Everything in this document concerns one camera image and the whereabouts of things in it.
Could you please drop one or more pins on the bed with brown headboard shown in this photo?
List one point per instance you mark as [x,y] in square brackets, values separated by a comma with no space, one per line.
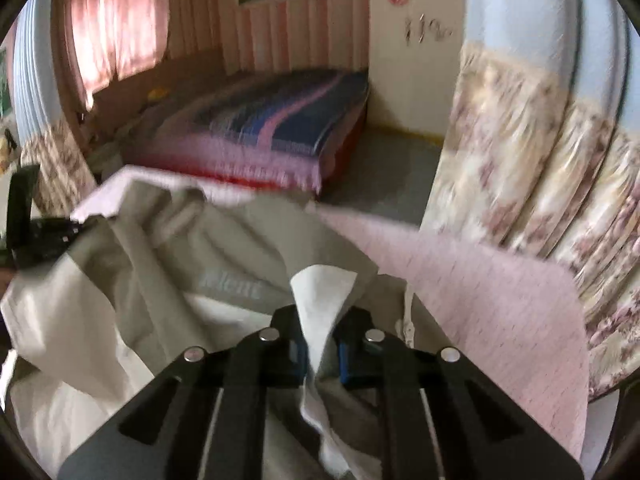
[150,75]

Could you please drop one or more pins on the blue and floral curtain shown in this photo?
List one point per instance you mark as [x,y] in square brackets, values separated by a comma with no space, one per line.
[525,160]
[55,160]

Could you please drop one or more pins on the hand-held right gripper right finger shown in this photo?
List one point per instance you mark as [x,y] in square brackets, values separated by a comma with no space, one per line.
[345,360]

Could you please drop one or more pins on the yellow toy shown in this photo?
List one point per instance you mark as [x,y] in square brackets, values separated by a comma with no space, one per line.
[158,94]

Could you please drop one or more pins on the striped blue pink blanket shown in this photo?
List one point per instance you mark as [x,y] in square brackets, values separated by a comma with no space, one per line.
[280,115]

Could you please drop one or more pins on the pink window curtain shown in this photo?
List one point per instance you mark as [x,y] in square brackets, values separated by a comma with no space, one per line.
[115,25]

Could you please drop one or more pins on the pink floral bed sheet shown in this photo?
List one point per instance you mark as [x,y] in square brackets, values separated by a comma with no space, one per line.
[475,310]

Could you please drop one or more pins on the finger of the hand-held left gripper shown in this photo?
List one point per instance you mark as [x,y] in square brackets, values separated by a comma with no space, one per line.
[55,235]

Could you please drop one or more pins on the grey and white jacket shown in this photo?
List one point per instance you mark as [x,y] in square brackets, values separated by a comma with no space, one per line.
[150,240]

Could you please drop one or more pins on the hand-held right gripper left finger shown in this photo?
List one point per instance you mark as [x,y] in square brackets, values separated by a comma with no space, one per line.
[301,355]

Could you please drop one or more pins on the white wardrobe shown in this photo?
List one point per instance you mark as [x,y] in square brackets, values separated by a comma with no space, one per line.
[420,85]

